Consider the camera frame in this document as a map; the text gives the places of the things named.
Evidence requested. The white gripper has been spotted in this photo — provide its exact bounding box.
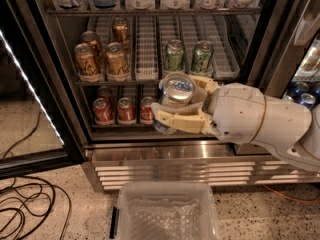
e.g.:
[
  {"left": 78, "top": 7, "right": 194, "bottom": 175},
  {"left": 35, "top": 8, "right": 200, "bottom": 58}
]
[{"left": 151, "top": 75, "right": 312, "bottom": 158}]

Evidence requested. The black cable on floor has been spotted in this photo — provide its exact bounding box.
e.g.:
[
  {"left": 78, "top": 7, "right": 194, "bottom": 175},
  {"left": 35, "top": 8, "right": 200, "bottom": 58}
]
[{"left": 0, "top": 110, "right": 73, "bottom": 240}]

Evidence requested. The gold can front left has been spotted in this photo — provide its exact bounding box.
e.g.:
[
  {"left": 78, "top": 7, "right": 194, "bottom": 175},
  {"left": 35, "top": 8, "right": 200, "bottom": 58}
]
[{"left": 74, "top": 43, "right": 101, "bottom": 76}]

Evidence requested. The stainless steel fridge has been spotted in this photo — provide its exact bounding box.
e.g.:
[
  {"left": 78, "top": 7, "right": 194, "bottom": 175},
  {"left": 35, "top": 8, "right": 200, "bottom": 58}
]
[{"left": 45, "top": 0, "right": 320, "bottom": 191}]

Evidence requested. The gold can rear left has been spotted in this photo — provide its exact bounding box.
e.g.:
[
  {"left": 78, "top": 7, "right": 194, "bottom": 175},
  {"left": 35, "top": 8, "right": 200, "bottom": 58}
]
[{"left": 80, "top": 31, "right": 104, "bottom": 69}]

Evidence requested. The clear plastic bin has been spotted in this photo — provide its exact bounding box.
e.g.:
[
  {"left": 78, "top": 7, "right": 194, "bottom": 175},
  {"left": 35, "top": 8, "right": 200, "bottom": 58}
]
[{"left": 110, "top": 182, "right": 220, "bottom": 240}]

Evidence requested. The green can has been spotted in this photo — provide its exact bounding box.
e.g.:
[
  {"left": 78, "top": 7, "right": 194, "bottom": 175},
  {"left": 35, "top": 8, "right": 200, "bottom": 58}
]
[
  {"left": 164, "top": 39, "right": 184, "bottom": 72},
  {"left": 191, "top": 40, "right": 213, "bottom": 73}
]

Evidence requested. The open glass fridge door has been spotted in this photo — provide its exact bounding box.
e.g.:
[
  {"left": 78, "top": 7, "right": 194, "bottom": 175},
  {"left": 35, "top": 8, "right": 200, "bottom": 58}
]
[{"left": 0, "top": 0, "right": 85, "bottom": 179}]

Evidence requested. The red can front middle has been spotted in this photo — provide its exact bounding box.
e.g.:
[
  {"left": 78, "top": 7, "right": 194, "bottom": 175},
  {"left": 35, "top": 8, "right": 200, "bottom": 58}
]
[{"left": 117, "top": 97, "right": 135, "bottom": 122}]

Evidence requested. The silver can behind glass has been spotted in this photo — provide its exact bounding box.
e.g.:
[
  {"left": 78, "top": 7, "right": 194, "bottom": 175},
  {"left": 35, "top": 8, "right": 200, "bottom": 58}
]
[{"left": 282, "top": 95, "right": 294, "bottom": 102}]

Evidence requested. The closed right fridge door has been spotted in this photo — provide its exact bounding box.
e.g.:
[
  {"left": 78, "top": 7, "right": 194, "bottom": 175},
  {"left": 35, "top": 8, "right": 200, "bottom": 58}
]
[{"left": 233, "top": 0, "right": 320, "bottom": 156}]

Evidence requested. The gold can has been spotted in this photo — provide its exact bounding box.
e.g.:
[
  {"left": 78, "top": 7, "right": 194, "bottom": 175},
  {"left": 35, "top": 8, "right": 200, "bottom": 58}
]
[
  {"left": 112, "top": 17, "right": 130, "bottom": 50},
  {"left": 106, "top": 42, "right": 129, "bottom": 76},
  {"left": 74, "top": 43, "right": 101, "bottom": 76},
  {"left": 80, "top": 31, "right": 104, "bottom": 69}
]

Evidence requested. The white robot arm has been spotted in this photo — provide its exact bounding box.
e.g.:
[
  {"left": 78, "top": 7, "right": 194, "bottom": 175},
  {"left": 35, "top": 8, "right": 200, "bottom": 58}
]
[{"left": 151, "top": 73, "right": 320, "bottom": 172}]

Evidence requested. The red can rear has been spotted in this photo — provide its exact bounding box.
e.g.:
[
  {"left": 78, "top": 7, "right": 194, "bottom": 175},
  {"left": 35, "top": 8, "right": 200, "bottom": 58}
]
[{"left": 97, "top": 86, "right": 114, "bottom": 106}]

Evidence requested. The orange cable on floor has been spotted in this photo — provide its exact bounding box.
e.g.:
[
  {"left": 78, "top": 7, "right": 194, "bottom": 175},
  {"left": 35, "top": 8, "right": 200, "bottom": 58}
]
[{"left": 260, "top": 183, "right": 320, "bottom": 205}]

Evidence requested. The green can left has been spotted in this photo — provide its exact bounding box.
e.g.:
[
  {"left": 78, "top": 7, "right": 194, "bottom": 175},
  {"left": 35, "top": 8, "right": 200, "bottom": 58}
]
[{"left": 164, "top": 39, "right": 184, "bottom": 72}]

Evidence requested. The red can front left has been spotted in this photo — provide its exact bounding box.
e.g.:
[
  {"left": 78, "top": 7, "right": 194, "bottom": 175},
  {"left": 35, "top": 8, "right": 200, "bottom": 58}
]
[{"left": 93, "top": 98, "right": 113, "bottom": 122}]

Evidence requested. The green can right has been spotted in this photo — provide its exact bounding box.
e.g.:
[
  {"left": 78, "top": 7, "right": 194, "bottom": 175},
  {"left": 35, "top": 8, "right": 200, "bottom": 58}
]
[{"left": 191, "top": 40, "right": 213, "bottom": 73}]

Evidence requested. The red can front right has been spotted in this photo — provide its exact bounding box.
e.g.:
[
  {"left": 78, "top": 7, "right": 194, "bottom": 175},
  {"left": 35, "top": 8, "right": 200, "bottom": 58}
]
[{"left": 140, "top": 96, "right": 154, "bottom": 124}]

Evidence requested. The gold can rear right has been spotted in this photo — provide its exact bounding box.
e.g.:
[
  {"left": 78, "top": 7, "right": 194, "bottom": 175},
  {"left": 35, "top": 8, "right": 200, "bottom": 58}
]
[{"left": 112, "top": 17, "right": 130, "bottom": 50}]

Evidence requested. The blue can behind glass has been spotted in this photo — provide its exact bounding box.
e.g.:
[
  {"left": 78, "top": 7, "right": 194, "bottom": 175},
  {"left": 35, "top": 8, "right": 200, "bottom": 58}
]
[{"left": 298, "top": 93, "right": 316, "bottom": 109}]

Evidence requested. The gold can front right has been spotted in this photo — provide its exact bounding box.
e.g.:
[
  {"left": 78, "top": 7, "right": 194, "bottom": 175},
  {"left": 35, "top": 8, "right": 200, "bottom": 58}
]
[{"left": 106, "top": 42, "right": 129, "bottom": 76}]

